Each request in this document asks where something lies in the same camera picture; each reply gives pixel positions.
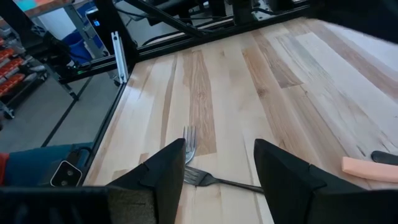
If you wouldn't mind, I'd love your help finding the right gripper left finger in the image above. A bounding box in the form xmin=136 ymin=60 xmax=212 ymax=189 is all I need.
xmin=0 ymin=138 xmax=187 ymax=224

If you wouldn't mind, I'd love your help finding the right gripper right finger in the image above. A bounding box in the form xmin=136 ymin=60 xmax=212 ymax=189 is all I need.
xmin=254 ymin=139 xmax=398 ymax=224

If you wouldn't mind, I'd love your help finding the orange handled fork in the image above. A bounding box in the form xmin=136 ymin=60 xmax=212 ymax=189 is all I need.
xmin=341 ymin=156 xmax=398 ymax=184
xmin=182 ymin=125 xmax=197 ymax=165

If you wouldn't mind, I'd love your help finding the smartphone with dark case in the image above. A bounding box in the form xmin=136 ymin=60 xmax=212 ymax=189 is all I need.
xmin=50 ymin=160 xmax=83 ymax=187

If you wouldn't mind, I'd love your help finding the person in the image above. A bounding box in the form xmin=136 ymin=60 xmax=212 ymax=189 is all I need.
xmin=0 ymin=142 xmax=94 ymax=187

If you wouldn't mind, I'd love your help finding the silver aluminium extrusion piece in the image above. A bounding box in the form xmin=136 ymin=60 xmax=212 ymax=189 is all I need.
xmin=111 ymin=30 xmax=129 ymax=85

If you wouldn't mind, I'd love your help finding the blue plastic bin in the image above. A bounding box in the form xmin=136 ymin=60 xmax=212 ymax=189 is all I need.
xmin=62 ymin=29 xmax=105 ymax=65

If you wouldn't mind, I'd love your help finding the black computer tower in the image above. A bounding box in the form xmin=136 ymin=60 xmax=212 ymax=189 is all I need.
xmin=85 ymin=7 xmax=109 ymax=54

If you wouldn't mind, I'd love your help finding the shelf rack with red bins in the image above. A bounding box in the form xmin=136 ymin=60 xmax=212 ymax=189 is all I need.
xmin=0 ymin=29 xmax=49 ymax=121

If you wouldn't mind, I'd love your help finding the black aluminium table frame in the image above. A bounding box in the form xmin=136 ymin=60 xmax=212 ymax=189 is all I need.
xmin=0 ymin=0 xmax=315 ymax=187

